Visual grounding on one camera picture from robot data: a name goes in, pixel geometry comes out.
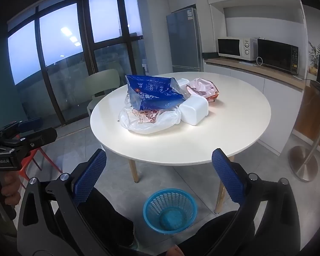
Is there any red printed wrapper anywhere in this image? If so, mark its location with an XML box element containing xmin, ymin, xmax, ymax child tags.
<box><xmin>131</xmin><ymin>108</ymin><xmax>160</xmax><ymax>123</ymax></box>

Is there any pale green chair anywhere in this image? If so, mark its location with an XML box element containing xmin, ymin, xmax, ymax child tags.
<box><xmin>85</xmin><ymin>69</ymin><xmax>120</xmax><ymax>116</ymax></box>

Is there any brown wooden cabinet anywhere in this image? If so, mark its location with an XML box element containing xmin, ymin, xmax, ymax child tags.
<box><xmin>293</xmin><ymin>85</ymin><xmax>320</xmax><ymax>155</ymax></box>

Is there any black microwave oven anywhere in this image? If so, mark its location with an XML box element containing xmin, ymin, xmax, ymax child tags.
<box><xmin>257</xmin><ymin>39</ymin><xmax>299</xmax><ymax>75</ymax></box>

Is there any person's right trouser leg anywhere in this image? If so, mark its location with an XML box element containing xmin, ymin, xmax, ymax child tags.
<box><xmin>176</xmin><ymin>210</ymin><xmax>256</xmax><ymax>256</ymax></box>

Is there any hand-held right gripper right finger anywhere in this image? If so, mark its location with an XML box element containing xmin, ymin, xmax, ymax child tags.
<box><xmin>203</xmin><ymin>148</ymin><xmax>302</xmax><ymax>256</ymax></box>

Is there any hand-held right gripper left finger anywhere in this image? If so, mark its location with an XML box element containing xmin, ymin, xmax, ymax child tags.
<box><xmin>17</xmin><ymin>148</ymin><xmax>135</xmax><ymax>256</ymax></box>

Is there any grey refrigerator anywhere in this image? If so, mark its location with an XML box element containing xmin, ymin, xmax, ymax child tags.
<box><xmin>166</xmin><ymin>7</ymin><xmax>202</xmax><ymax>72</ymax></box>

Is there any potted green plant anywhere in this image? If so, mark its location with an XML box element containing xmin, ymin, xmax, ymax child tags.
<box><xmin>308</xmin><ymin>41</ymin><xmax>320</xmax><ymax>74</ymax></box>

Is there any white microwave oven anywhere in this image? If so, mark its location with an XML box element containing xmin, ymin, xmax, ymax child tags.
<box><xmin>217</xmin><ymin>37</ymin><xmax>258</xmax><ymax>61</ymax></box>

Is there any small white foam container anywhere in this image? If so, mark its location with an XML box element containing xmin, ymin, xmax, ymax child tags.
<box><xmin>176</xmin><ymin>78</ymin><xmax>190</xmax><ymax>91</ymax></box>

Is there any pink plastic bag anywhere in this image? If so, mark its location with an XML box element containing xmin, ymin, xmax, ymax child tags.
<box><xmin>186</xmin><ymin>78</ymin><xmax>219</xmax><ymax>102</ymax></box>

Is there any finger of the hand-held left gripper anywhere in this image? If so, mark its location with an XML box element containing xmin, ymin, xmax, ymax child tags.
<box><xmin>0</xmin><ymin>117</ymin><xmax>43</xmax><ymax>139</ymax></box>
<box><xmin>0</xmin><ymin>127</ymin><xmax>58</xmax><ymax>151</ymax></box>

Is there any white plastic box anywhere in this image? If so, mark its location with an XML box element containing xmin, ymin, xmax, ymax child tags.
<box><xmin>179</xmin><ymin>97</ymin><xmax>209</xmax><ymax>126</ymax></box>

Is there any clear white plastic bag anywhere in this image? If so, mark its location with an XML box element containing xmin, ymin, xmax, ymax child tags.
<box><xmin>119</xmin><ymin>104</ymin><xmax>182</xmax><ymax>134</ymax></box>

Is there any blue plastic packaging bag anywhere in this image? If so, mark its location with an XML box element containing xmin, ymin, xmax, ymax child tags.
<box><xmin>125</xmin><ymin>75</ymin><xmax>188</xmax><ymax>111</ymax></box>

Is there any round white table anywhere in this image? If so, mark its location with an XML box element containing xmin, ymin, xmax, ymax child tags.
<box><xmin>90</xmin><ymin>72</ymin><xmax>272</xmax><ymax>214</ymax></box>

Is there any red metal stool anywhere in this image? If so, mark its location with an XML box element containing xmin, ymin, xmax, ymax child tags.
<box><xmin>16</xmin><ymin>147</ymin><xmax>63</xmax><ymax>190</ymax></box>

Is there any person's left hand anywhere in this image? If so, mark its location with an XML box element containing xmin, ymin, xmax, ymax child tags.
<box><xmin>0</xmin><ymin>173</ymin><xmax>22</xmax><ymax>220</ymax></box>

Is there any black-framed window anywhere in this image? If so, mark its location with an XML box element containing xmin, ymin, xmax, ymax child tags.
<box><xmin>7</xmin><ymin>0</ymin><xmax>144</xmax><ymax>128</ymax></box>

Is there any steel stand with round base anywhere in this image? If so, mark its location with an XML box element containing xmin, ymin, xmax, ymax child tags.
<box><xmin>288</xmin><ymin>89</ymin><xmax>320</xmax><ymax>182</ymax></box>

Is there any blue plastic mesh wastebasket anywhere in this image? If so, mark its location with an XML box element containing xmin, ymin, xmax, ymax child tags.
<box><xmin>143</xmin><ymin>188</ymin><xmax>198</xmax><ymax>236</ymax></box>

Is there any wooden kitchen countertop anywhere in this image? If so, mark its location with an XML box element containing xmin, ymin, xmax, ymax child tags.
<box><xmin>204</xmin><ymin>57</ymin><xmax>306</xmax><ymax>91</ymax></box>

